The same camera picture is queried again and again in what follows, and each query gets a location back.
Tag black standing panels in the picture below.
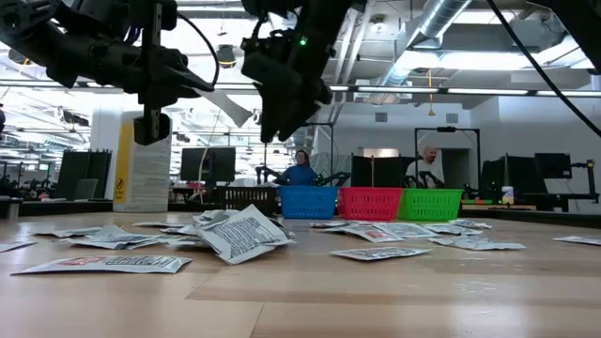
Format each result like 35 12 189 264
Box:
58 149 114 201

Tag blue slotted plastic basket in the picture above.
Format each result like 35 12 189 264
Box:
279 185 340 221

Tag grey cup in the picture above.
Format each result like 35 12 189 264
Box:
5 196 23 221

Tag green slotted plastic basket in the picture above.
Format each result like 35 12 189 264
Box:
397 187 465 223

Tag black partition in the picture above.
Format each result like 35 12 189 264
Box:
350 154 425 189

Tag white packet navy print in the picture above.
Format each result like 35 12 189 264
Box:
132 221 189 229
32 226 102 238
65 223 161 251

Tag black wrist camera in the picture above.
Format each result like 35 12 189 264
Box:
239 28 297 65
126 0 178 32

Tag long plain white packet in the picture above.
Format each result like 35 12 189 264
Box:
195 87 254 129

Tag person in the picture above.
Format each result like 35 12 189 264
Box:
406 144 445 190
274 149 320 188

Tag white wipes canister yellow label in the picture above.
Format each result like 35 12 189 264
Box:
112 110 174 213

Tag wooden board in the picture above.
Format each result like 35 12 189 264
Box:
461 202 538 212

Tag red slotted plastic basket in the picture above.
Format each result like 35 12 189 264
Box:
337 186 404 222

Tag black diagonal strut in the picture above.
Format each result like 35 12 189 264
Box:
485 0 601 138

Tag black slotted plastic basket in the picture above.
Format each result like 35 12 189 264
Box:
214 185 279 219

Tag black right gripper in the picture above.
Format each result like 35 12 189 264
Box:
241 51 334 145

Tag black rig frame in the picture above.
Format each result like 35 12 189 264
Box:
264 120 335 188
414 125 483 189

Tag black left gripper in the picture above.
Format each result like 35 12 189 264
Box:
91 0 217 146

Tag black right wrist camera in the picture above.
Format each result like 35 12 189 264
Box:
239 28 297 65

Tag black ceiling device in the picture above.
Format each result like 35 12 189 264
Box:
216 44 238 69

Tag yellow hanging cord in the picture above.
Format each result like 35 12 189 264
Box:
425 69 437 117

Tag white packet black print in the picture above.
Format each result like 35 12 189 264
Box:
159 224 198 236
163 234 210 249

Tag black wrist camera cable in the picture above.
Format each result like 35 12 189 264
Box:
176 11 221 90

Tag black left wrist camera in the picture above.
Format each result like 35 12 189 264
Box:
126 0 178 32

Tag grey fabric cover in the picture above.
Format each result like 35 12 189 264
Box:
309 152 352 187

